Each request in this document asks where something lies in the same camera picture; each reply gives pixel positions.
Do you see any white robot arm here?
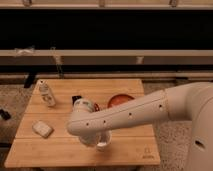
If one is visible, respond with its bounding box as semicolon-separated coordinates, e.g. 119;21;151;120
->
67;82;213;171

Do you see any red bottle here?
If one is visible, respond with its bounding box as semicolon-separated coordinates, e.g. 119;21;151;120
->
94;103;100;111

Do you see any small black object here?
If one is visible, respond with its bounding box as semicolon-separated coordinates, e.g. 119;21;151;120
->
72;95;82;105

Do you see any orange bowl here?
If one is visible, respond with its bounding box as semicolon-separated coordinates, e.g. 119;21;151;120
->
107;94;133;108

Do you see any beige sponge block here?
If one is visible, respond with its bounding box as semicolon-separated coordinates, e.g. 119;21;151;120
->
32;121;54;138

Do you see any black object on floor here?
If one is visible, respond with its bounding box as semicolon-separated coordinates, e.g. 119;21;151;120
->
0;109;11;120

